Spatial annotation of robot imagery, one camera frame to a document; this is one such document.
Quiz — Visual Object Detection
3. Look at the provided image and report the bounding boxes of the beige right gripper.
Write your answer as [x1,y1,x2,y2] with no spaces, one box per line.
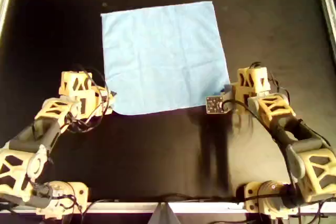
[222,66,271,115]

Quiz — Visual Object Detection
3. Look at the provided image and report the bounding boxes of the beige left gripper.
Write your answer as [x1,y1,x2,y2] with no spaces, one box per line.
[59,71,118,118]

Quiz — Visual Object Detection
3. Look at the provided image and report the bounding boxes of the light blue cloth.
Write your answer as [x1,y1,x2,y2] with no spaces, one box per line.
[100,0,229,116]

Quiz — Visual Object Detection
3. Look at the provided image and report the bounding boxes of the beige right arm base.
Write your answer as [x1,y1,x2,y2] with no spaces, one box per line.
[243,180,292,220]

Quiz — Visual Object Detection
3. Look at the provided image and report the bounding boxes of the beige left arm base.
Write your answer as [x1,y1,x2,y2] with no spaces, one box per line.
[36,180,89,220]

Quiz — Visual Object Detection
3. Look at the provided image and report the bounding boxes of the black camera circuit board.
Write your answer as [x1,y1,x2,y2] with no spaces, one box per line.
[206,95,227,114]

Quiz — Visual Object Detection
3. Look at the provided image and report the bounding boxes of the black right arm wires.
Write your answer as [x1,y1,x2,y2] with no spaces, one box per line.
[267,71,291,100]

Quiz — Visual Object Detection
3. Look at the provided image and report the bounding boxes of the grey camera stand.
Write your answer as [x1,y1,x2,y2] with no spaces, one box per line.
[148,202,181,224]

